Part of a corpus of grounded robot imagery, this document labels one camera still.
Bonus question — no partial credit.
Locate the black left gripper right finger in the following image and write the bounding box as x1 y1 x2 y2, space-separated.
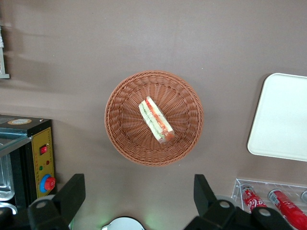
183 174 297 230

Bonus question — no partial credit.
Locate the grey snack shelf rack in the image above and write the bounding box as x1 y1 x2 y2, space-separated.
0 23 11 80

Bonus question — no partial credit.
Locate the clear acrylic bottle rack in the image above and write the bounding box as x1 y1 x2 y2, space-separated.
231 178 307 230

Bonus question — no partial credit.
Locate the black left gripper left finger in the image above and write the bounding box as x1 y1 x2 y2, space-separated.
27 173 86 230

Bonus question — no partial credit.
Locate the triangle sandwich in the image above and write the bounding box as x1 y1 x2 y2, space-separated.
138 96 175 144

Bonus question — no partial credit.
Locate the black food warmer yellow panel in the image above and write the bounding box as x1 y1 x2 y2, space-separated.
0 114 57 216

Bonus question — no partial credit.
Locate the round brown wicker basket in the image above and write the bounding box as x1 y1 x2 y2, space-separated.
104 70 204 168

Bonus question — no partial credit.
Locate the beige plastic tray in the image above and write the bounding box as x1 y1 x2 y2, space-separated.
247 72 307 162

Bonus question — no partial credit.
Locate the steel pan in warmer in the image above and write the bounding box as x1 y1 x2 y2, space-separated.
0 153 18 215

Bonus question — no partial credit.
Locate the red cola bottle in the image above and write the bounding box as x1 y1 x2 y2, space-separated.
268 189 307 230
240 183 267 214

